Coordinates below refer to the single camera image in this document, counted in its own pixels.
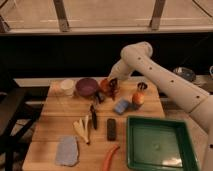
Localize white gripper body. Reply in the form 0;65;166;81
108;63;131;81

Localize dark red grape bunch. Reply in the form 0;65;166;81
109;78;118;100

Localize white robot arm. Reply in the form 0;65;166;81
108;42;213;171

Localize white cup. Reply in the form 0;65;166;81
60;79;75;96

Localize orange bowl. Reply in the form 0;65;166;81
100;78;110;93

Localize blue sponge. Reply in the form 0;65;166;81
114;99;130;115

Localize dark purple small object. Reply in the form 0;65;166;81
95;92;105;104

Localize purple bowl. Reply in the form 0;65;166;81
76;78;99;97

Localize black rectangular block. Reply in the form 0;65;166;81
107;118;117;141

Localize metal bowl in background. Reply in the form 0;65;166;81
173;67;196;82

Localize cream wooden utensils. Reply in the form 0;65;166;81
73;115;90;145

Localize green plastic tray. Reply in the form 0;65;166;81
126;116;200;171

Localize orange carrot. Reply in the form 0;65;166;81
102;144;120;171

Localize grey blue cloth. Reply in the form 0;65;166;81
55;136;79;167

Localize dark chair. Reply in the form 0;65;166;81
0;65;40;171

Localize black handled knife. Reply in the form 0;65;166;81
90;105;97;130

